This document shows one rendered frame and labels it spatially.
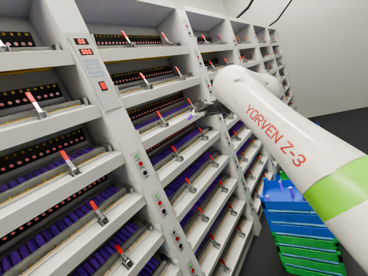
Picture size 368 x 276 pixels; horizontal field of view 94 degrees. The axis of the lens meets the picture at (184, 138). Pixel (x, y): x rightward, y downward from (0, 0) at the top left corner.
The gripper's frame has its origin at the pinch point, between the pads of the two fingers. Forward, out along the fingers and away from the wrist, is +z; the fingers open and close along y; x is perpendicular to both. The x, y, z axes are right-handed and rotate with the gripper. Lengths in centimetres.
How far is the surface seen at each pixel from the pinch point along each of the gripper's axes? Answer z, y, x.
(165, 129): 7.0, -12.6, -11.0
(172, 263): 6, 1, -71
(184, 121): 11.6, -0.7, -3.3
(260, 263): 11, 75, -84
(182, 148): 17.1, 3.6, -17.1
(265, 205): -7, 49, -41
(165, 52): 12.8, -17.8, 30.9
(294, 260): -11, 74, -72
